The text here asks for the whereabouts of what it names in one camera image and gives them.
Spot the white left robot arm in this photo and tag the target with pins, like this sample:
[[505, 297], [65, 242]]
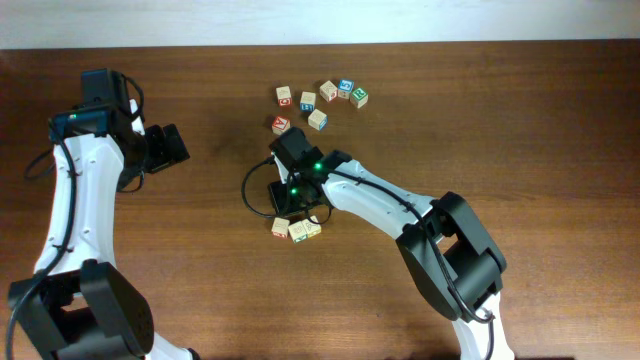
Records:
[[76, 304]]

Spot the wooden block blue S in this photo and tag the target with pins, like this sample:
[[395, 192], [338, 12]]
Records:
[[345, 88]]

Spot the wooden block red bottom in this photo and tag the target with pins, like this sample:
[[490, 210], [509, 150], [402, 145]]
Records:
[[280, 227]]

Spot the wooden block yellow side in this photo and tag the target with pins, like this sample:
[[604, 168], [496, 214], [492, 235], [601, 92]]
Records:
[[311, 227]]

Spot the plain wooden block blue side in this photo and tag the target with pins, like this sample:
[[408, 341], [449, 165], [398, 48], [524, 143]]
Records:
[[317, 119]]

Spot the wooden block red print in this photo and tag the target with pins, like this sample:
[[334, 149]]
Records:
[[328, 91]]

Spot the wooden block red G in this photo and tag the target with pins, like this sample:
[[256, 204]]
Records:
[[284, 96]]

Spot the wooden block green V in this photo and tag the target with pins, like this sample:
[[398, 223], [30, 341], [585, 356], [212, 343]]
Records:
[[297, 231]]

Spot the wooden block red V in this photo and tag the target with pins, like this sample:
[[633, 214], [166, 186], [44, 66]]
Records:
[[280, 125]]

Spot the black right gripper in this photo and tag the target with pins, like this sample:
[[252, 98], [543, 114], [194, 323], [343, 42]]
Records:
[[280, 198]]

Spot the wooden block blue letters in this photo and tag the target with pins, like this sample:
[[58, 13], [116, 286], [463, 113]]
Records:
[[307, 101]]

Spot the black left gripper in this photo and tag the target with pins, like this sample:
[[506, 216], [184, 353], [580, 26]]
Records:
[[162, 154]]

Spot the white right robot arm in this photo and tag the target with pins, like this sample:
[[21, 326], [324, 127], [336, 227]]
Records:
[[453, 261]]

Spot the wooden block green R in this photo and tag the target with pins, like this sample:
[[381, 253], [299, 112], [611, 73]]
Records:
[[359, 97]]

